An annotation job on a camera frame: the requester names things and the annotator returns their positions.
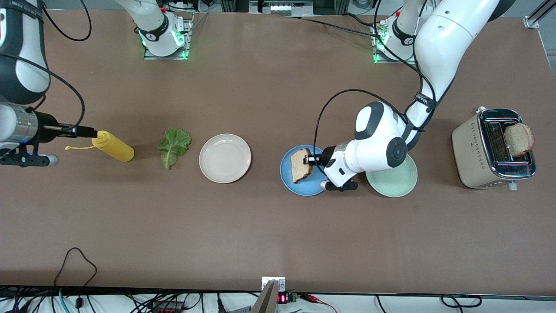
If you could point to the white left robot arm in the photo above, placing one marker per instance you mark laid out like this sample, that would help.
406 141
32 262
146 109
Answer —
443 43

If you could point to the yellow mustard squeeze bottle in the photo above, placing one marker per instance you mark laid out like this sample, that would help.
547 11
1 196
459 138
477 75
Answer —
115 148

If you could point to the green lettuce leaf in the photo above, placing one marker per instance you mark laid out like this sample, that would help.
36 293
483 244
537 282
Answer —
173 145

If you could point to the light crust bread slice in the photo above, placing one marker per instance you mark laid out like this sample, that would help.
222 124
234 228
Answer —
519 140

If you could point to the light green round plate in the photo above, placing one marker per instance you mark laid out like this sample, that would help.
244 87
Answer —
391 184

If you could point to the grey camera support bar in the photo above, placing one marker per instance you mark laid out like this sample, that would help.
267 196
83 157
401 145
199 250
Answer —
267 302

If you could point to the silver camera mount bracket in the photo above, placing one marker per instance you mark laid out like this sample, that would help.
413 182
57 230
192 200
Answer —
280 282

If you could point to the circuit board with red display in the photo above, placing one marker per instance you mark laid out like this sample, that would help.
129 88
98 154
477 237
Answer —
283 298

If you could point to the dark crust bread slice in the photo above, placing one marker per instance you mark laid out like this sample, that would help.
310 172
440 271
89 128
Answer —
299 167

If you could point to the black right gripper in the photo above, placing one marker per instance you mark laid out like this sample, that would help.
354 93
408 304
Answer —
44 127

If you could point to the aluminium frame profile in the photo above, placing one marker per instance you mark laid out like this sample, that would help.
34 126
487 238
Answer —
536 17

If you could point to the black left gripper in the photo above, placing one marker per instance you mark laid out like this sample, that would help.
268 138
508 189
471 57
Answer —
326 154

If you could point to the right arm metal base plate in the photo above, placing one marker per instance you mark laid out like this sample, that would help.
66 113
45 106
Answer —
150 56

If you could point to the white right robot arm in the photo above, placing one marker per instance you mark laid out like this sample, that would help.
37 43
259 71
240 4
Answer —
30 69

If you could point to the blue round plate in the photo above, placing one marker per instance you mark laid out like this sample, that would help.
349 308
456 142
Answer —
304 189

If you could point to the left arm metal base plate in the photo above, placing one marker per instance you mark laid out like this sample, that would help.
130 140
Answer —
380 58

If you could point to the beige chrome toaster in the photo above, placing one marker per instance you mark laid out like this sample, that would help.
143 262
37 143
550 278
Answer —
471 152

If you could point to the beige round plate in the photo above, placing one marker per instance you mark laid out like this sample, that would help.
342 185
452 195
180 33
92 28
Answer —
225 158

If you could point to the silver control box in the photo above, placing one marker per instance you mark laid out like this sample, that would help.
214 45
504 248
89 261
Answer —
282 8

